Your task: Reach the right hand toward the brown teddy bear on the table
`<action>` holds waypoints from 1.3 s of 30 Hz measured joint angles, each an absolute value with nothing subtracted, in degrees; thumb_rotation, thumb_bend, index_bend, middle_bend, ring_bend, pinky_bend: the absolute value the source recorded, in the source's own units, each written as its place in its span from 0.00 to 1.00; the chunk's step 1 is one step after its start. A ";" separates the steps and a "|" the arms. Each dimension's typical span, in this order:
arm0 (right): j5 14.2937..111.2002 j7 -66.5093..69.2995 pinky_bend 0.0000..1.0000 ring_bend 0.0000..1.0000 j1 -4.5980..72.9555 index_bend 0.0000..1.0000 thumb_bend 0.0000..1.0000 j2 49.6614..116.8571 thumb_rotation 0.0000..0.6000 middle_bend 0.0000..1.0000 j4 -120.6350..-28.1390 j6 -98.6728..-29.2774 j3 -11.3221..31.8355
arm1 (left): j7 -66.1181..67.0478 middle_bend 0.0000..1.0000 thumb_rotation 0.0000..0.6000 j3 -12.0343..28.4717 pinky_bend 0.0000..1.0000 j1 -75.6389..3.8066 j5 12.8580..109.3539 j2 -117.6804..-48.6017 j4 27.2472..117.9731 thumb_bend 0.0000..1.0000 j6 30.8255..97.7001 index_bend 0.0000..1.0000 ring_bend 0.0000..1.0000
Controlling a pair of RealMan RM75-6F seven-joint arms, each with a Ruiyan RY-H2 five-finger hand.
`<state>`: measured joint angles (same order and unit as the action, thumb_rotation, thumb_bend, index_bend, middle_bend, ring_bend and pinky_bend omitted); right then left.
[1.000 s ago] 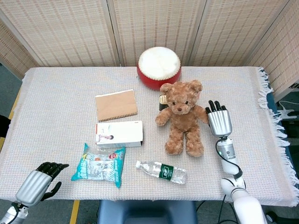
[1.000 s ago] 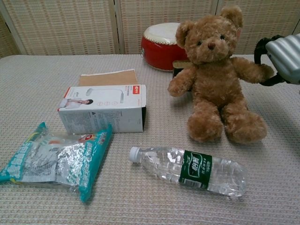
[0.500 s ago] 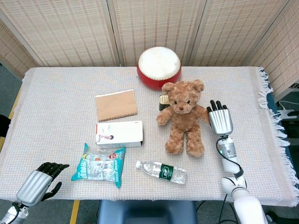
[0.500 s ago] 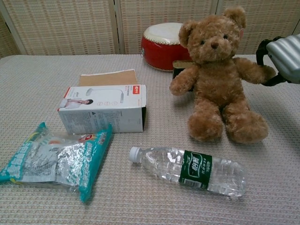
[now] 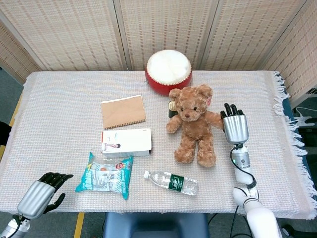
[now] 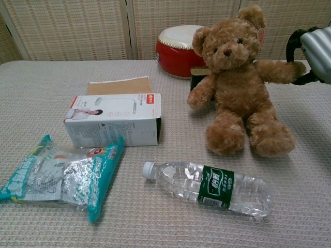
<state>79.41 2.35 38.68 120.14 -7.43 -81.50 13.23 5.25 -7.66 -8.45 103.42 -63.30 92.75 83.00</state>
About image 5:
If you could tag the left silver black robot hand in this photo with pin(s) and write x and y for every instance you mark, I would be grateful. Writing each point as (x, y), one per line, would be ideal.
(34, 200)

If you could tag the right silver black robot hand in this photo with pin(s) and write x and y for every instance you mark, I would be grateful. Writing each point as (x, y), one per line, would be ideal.
(235, 129)

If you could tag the brown teddy bear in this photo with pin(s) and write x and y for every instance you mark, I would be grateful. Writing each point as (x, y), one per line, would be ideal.
(194, 124)

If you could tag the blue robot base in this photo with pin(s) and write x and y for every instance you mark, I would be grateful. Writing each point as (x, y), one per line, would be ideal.
(153, 225)

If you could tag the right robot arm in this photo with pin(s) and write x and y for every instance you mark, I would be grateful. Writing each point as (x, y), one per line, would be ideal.
(247, 188)

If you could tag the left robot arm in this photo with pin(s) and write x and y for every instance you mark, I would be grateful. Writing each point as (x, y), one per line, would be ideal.
(15, 226)

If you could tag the teal snack bag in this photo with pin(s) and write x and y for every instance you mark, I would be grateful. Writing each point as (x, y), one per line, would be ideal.
(106, 177)

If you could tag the clear plastic water bottle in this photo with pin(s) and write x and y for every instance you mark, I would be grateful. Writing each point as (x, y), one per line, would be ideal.
(173, 182)

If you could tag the red drum with white skin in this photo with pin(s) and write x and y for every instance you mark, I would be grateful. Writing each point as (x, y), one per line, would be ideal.
(169, 72)

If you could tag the white woven tablecloth with fringe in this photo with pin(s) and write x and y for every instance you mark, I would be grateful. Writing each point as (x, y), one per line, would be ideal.
(74, 119)

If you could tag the white cardboard box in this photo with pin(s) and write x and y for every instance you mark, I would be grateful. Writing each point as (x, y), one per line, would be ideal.
(127, 142)

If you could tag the brown spiral notebook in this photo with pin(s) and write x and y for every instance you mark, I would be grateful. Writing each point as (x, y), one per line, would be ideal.
(123, 111)

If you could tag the woven folding screen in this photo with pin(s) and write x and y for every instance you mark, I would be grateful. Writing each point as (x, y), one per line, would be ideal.
(158, 32)

